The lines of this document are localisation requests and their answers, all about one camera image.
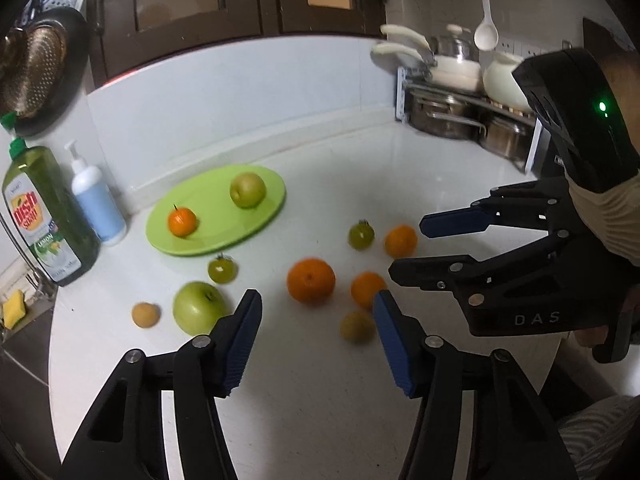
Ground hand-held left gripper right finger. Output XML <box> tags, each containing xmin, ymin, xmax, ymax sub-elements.
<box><xmin>372</xmin><ymin>290</ymin><xmax>573</xmax><ymax>480</ymax></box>

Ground black frying pan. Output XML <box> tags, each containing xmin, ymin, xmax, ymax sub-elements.
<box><xmin>0</xmin><ymin>7</ymin><xmax>89</xmax><ymax>138</ymax></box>

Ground metal pot rack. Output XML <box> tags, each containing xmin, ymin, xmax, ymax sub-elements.
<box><xmin>395</xmin><ymin>66</ymin><xmax>545</xmax><ymax>173</ymax></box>

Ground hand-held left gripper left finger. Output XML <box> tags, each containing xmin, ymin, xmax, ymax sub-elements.
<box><xmin>60</xmin><ymin>289</ymin><xmax>263</xmax><ymax>480</ymax></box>

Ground white pump bottle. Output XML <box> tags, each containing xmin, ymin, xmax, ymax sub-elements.
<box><xmin>65</xmin><ymin>140</ymin><xmax>127</xmax><ymax>247</ymax></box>

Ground tangerine with stem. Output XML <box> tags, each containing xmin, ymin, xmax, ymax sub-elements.
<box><xmin>167</xmin><ymin>204</ymin><xmax>198</xmax><ymax>237</ymax></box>

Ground yellowish green apple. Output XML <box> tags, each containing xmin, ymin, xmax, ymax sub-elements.
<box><xmin>230</xmin><ymin>172</ymin><xmax>267</xmax><ymax>209</ymax></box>

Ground green dish soap bottle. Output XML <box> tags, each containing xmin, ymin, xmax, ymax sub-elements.
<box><xmin>1</xmin><ymin>112</ymin><xmax>101</xmax><ymax>288</ymax></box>

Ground small yellow-brown fruit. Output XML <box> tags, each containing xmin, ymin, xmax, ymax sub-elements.
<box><xmin>340</xmin><ymin>310</ymin><xmax>377</xmax><ymax>344</ymax></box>
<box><xmin>131</xmin><ymin>302</ymin><xmax>161</xmax><ymax>330</ymax></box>

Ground small tangerine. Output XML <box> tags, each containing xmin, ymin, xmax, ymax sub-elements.
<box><xmin>384</xmin><ymin>225</ymin><xmax>419</xmax><ymax>257</ymax></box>
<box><xmin>350</xmin><ymin>271</ymin><xmax>388</xmax><ymax>309</ymax></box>

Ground green tomato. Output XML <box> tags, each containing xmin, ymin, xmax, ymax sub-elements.
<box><xmin>348</xmin><ymin>219</ymin><xmax>376</xmax><ymax>251</ymax></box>
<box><xmin>208</xmin><ymin>254</ymin><xmax>238</xmax><ymax>285</ymax></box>

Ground yellow sponge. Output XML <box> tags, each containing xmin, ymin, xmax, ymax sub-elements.
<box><xmin>0</xmin><ymin>289</ymin><xmax>26</xmax><ymax>331</ymax></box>

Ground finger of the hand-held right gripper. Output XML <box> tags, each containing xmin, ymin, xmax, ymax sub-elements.
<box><xmin>420</xmin><ymin>177</ymin><xmax>571</xmax><ymax>241</ymax></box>
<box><xmin>389</xmin><ymin>230</ymin><xmax>571</xmax><ymax>307</ymax></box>

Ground person's striped clothing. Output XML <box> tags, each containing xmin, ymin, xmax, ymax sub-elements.
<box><xmin>557</xmin><ymin>394</ymin><xmax>640</xmax><ymax>480</ymax></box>

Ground bright green apple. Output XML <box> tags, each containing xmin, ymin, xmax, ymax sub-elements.
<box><xmin>173</xmin><ymin>281</ymin><xmax>226</xmax><ymax>336</ymax></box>

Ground steel pot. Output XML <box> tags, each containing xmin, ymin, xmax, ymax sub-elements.
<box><xmin>410</xmin><ymin>92</ymin><xmax>487</xmax><ymax>140</ymax></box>
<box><xmin>480</xmin><ymin>114</ymin><xmax>534</xmax><ymax>159</ymax></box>

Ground white wall socket strip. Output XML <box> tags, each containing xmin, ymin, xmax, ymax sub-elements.
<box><xmin>497</xmin><ymin>35</ymin><xmax>553</xmax><ymax>59</ymax></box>

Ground metal mesh colander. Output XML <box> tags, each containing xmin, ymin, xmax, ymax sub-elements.
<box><xmin>0</xmin><ymin>27</ymin><xmax>68</xmax><ymax>121</ymax></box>

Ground white pot with glass lid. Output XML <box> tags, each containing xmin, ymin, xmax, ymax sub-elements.
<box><xmin>427</xmin><ymin>24</ymin><xmax>483</xmax><ymax>89</ymax></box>

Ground white ladle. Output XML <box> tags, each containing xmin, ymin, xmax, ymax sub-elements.
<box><xmin>474</xmin><ymin>0</ymin><xmax>499</xmax><ymax>52</ymax></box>

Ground green plate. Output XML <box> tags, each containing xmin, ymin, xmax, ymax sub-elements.
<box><xmin>146</xmin><ymin>165</ymin><xmax>287</xmax><ymax>257</ymax></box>

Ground white round pot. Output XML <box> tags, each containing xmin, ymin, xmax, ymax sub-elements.
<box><xmin>482</xmin><ymin>52</ymin><xmax>533</xmax><ymax>112</ymax></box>

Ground large orange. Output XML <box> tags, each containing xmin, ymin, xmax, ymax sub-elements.
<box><xmin>286</xmin><ymin>258</ymin><xmax>336</xmax><ymax>305</ymax></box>

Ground person's right hand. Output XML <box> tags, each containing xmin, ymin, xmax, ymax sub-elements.
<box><xmin>569</xmin><ymin>172</ymin><xmax>640</xmax><ymax>263</ymax></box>

